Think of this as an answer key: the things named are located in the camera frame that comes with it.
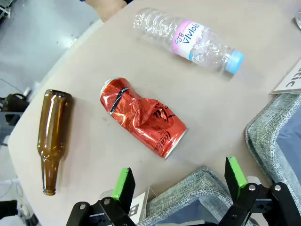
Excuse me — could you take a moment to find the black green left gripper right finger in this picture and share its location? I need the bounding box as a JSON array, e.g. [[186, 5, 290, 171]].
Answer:
[[217, 156, 301, 226]]

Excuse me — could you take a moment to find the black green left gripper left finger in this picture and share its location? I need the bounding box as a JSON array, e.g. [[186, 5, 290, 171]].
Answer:
[[65, 167, 139, 226]]

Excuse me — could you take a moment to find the pink label plastic water bottle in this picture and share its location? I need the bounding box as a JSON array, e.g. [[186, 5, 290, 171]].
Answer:
[[132, 7, 245, 75]]

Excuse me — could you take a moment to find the large clear plastic bottle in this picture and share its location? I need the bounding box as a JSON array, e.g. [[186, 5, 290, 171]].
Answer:
[[292, 10, 301, 31]]

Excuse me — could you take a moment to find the gray fabric bottle basket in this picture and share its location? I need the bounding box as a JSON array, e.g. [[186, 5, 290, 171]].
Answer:
[[137, 166, 238, 226]]

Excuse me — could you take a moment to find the gray fabric plastic basket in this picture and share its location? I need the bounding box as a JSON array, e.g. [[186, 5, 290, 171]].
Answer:
[[245, 93, 301, 196]]

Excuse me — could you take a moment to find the crushed red cola can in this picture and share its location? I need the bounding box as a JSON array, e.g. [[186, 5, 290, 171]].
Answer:
[[99, 77, 189, 161]]

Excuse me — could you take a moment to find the person's right hand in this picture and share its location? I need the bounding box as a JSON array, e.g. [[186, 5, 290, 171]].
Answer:
[[97, 0, 129, 23]]

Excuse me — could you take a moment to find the white Bottle label sign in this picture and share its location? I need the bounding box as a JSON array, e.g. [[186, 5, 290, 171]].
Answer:
[[128, 187, 151, 224]]

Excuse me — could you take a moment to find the brown glass beer bottle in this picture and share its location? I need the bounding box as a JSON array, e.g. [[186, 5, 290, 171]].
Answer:
[[37, 89, 74, 196]]

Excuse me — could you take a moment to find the black equipment block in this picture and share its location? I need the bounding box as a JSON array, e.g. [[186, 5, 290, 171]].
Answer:
[[0, 199, 40, 226]]

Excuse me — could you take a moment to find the white Plastic label sign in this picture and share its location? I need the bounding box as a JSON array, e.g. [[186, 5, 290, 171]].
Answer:
[[269, 57, 301, 95]]

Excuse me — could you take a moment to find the dark brown bag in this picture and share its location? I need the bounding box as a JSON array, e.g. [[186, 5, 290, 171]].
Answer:
[[0, 93, 32, 114]]

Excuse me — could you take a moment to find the white cable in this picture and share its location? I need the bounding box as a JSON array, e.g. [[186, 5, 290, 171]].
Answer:
[[0, 178, 24, 201]]

